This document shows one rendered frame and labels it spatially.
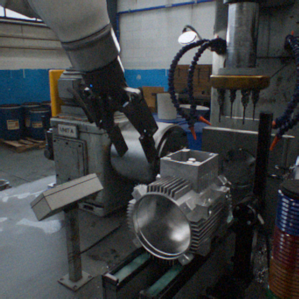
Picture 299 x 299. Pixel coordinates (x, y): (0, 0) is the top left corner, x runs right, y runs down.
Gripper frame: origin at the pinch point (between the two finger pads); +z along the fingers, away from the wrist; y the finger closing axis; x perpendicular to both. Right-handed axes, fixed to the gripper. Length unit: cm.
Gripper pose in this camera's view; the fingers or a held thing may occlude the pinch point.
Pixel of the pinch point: (134, 146)
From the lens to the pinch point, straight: 68.7
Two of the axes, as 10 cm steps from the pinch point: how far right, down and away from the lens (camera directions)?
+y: -8.2, -1.5, 5.6
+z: 2.9, 7.3, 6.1
